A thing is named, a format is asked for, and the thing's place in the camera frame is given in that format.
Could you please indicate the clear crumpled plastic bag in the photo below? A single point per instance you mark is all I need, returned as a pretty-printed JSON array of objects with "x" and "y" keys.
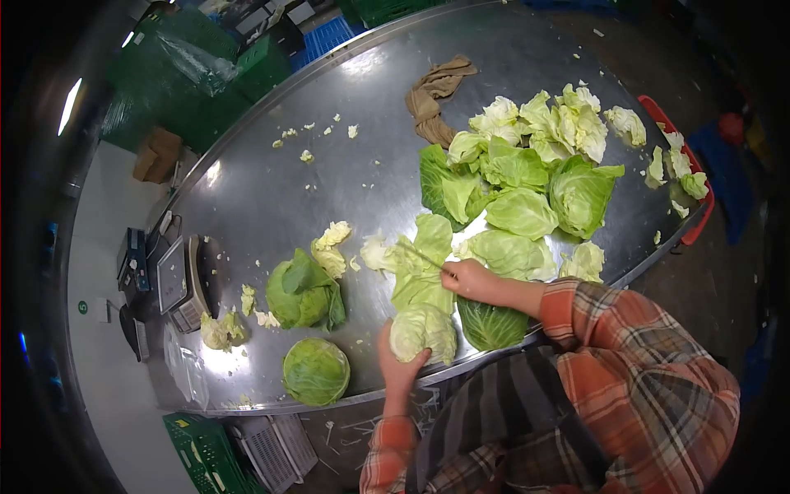
[{"x": 197, "y": 62}]

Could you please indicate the brown cardboard box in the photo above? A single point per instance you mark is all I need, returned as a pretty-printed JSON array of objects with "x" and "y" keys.
[{"x": 157, "y": 154}]

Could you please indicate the person's left thumb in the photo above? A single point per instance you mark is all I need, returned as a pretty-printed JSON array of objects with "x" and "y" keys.
[{"x": 419, "y": 360}]

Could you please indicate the dark green cabbage half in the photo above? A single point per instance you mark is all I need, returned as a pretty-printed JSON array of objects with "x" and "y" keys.
[{"x": 490, "y": 324}]

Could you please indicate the crumpled pale cabbage leaf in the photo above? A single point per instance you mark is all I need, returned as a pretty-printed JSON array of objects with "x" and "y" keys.
[{"x": 583, "y": 262}]

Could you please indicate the curly white-green cabbage leaf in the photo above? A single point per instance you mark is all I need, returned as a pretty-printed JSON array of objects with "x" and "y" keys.
[{"x": 626, "y": 125}]

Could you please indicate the flat pale cabbage scrap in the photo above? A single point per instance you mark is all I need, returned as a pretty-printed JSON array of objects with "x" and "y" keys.
[{"x": 267, "y": 319}]

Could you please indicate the green plastic crate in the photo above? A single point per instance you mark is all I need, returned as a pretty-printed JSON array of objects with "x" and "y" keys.
[{"x": 203, "y": 454}]

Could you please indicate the person's body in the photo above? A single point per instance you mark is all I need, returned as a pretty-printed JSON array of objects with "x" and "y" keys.
[{"x": 617, "y": 420}]

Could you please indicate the pale trimmed cabbage head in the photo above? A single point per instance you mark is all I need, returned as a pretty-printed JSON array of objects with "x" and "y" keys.
[{"x": 426, "y": 330}]

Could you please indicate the narrow pale cabbage scrap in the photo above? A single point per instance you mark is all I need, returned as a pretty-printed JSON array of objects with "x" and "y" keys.
[{"x": 247, "y": 299}]

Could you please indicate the grey plastic crate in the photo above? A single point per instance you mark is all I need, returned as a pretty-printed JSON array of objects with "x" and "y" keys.
[{"x": 274, "y": 451}]

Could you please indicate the pale yellow cabbage chunk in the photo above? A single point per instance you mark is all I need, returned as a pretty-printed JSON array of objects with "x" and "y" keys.
[{"x": 330, "y": 250}]

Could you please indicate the pale green cut cabbage leaves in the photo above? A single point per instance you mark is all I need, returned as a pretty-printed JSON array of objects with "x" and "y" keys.
[{"x": 419, "y": 271}]

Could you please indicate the thin kitchen knife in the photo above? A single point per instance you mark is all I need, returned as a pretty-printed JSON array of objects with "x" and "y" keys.
[{"x": 423, "y": 255}]

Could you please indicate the person's left fingers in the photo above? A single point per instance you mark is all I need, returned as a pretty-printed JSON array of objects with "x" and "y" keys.
[{"x": 384, "y": 339}]

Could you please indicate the round whole green cabbage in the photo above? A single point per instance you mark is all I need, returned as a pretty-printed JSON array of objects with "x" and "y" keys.
[{"x": 316, "y": 372}]

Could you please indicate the person's left hand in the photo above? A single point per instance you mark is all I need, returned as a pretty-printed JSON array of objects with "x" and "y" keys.
[{"x": 395, "y": 373}]

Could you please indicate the scattered small cabbage bits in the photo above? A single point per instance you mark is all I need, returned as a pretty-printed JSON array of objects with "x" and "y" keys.
[{"x": 307, "y": 156}]

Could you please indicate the stack of green crates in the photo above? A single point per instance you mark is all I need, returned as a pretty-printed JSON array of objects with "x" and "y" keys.
[{"x": 185, "y": 105}]

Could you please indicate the clear plastic bags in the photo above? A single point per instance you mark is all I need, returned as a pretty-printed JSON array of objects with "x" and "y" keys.
[{"x": 185, "y": 370}]

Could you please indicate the trimmed leaves heap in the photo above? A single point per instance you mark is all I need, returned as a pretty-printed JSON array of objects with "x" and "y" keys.
[{"x": 682, "y": 173}]

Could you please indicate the pile of cabbage leaves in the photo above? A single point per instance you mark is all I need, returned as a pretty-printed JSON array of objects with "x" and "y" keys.
[{"x": 524, "y": 185}]

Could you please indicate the person's right hand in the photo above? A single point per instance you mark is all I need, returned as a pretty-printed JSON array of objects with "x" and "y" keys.
[{"x": 474, "y": 283}]

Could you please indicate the grey weighing scale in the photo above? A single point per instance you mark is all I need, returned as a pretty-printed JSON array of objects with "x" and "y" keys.
[{"x": 179, "y": 284}]

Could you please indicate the red plastic crate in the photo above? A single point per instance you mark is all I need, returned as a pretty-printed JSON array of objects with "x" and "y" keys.
[{"x": 697, "y": 228}]

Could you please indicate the blue plastic crate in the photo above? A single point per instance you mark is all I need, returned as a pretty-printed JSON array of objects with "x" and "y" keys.
[{"x": 324, "y": 40}]

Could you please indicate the person's right fingers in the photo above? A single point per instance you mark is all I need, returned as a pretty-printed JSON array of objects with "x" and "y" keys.
[{"x": 453, "y": 278}]

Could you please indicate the green cabbage with loose leaves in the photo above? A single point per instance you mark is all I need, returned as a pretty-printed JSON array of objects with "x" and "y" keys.
[{"x": 299, "y": 296}]

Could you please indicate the brown cloth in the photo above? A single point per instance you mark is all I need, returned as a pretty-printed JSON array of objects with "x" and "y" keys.
[{"x": 432, "y": 99}]

